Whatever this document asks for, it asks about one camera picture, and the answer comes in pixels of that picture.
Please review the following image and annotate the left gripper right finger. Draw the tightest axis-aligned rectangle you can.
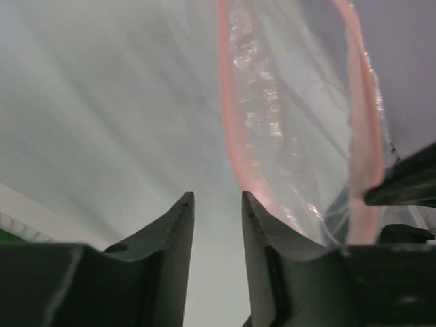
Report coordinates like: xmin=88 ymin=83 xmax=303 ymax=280
xmin=241 ymin=191 xmax=435 ymax=327

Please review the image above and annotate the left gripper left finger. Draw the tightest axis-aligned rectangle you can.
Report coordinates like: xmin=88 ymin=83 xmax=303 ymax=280
xmin=1 ymin=192 xmax=195 ymax=326

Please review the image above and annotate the white plastic basket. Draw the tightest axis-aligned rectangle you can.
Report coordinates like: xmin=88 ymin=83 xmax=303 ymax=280
xmin=1 ymin=185 xmax=109 ymax=249

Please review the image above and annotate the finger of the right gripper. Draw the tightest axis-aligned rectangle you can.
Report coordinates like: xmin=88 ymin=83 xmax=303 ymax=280
xmin=364 ymin=144 xmax=435 ymax=206

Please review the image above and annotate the clear zip top bag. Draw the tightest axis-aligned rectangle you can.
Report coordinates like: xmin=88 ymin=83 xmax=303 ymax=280
xmin=216 ymin=0 xmax=423 ymax=249

